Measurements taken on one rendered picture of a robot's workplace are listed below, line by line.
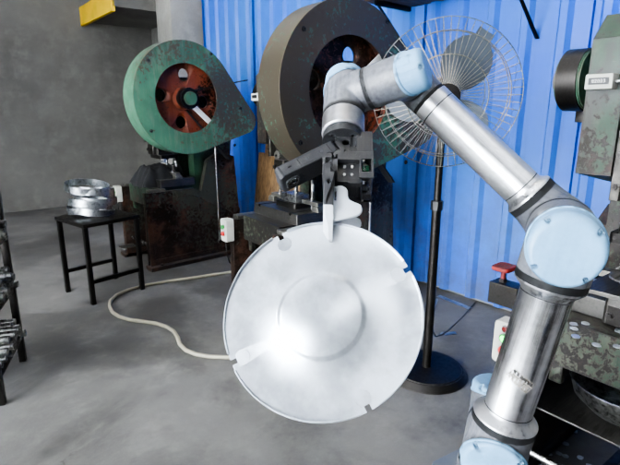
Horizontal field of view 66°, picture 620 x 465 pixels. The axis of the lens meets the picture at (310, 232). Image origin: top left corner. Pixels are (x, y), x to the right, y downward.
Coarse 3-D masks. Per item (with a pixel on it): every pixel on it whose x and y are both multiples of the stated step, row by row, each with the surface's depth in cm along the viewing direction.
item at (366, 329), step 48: (336, 240) 73; (240, 288) 73; (288, 288) 72; (336, 288) 70; (384, 288) 69; (240, 336) 70; (288, 336) 68; (336, 336) 67; (384, 336) 67; (288, 384) 66; (336, 384) 65; (384, 384) 64
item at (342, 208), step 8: (344, 192) 75; (336, 200) 74; (344, 200) 74; (328, 208) 73; (336, 208) 74; (344, 208) 74; (352, 208) 74; (360, 208) 73; (328, 216) 73; (336, 216) 73; (344, 216) 73; (352, 216) 73; (328, 224) 72; (328, 232) 72; (328, 240) 72
